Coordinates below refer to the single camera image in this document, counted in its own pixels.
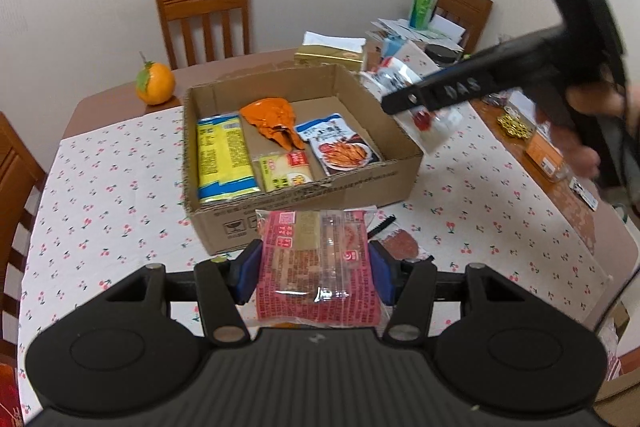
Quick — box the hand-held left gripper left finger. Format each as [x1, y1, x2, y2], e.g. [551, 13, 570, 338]
[102, 241, 262, 343]

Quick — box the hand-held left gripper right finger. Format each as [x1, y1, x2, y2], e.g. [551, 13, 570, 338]
[369, 241, 521, 343]

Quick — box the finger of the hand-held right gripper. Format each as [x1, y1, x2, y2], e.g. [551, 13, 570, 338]
[380, 29, 556, 115]

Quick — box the cardboard box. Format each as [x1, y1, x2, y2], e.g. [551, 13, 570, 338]
[182, 63, 423, 256]

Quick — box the red clear snack packet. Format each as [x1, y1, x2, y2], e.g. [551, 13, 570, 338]
[252, 206, 383, 328]

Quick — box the pale yellow red-label packet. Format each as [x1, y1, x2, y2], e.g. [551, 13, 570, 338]
[252, 149, 315, 194]

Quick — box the long yellow snack packet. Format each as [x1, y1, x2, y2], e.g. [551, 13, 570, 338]
[196, 113, 261, 204]

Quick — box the blue white fish snack packet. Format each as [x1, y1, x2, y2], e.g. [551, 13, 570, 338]
[295, 113, 383, 178]

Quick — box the orange snack packet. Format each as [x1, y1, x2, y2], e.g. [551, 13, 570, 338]
[239, 97, 307, 152]

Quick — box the person's right hand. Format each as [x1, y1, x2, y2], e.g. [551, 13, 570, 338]
[555, 84, 626, 180]

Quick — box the dark lid jar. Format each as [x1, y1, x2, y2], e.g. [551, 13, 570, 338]
[424, 43, 463, 70]

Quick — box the small brown snack packet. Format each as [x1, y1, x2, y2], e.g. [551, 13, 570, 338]
[367, 214, 433, 263]

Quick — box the pile of papers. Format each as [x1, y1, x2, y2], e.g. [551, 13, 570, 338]
[370, 14, 466, 58]

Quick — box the wooden slat-back chair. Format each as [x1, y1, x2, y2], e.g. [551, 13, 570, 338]
[0, 111, 48, 348]
[154, 0, 251, 70]
[432, 0, 493, 55]

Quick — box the gold ornament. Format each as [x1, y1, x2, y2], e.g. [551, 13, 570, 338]
[497, 113, 533, 140]

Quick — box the green white carton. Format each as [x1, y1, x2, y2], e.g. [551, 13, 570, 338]
[404, 0, 441, 30]

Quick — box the orange label clear container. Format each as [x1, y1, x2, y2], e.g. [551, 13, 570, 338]
[525, 122, 576, 182]

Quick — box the gold tissue box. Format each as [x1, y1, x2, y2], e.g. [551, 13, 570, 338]
[294, 30, 367, 72]

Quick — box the cherry print tablecloth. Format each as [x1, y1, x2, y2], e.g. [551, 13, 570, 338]
[17, 57, 613, 423]

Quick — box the small printed card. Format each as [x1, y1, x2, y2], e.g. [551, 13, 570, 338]
[570, 177, 599, 211]

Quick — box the orange fruit with leaf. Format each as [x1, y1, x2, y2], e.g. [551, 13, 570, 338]
[136, 52, 177, 106]

